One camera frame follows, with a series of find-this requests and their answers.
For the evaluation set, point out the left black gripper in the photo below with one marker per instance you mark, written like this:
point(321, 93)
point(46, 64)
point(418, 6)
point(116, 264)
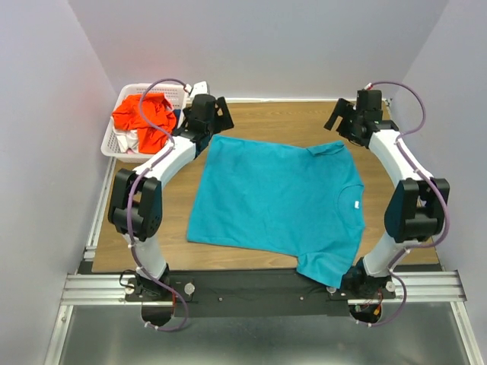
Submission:
point(219, 114)

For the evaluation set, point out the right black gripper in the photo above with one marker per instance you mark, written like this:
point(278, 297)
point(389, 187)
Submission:
point(343, 117)

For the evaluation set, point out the teal t shirt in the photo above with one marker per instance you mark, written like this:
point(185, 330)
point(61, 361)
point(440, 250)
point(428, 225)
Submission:
point(301, 202)

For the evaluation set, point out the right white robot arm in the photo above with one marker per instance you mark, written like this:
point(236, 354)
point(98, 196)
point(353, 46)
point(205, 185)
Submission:
point(416, 210)

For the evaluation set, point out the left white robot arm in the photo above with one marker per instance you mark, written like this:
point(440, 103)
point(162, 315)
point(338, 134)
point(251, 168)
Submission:
point(136, 203)

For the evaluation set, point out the dark blue t shirt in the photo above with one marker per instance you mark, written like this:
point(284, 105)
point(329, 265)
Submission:
point(174, 119)

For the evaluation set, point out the orange t shirt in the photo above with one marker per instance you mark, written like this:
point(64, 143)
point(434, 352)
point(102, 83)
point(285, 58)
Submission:
point(152, 127)

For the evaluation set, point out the white t shirt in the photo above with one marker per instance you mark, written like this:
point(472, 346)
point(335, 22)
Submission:
point(127, 140)

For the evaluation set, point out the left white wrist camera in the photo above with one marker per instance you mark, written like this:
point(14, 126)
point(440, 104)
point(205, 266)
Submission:
point(198, 88)

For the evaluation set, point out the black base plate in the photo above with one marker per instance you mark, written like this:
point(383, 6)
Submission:
point(252, 293)

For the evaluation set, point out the aluminium rail frame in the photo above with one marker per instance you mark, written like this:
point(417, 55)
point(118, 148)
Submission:
point(421, 286)

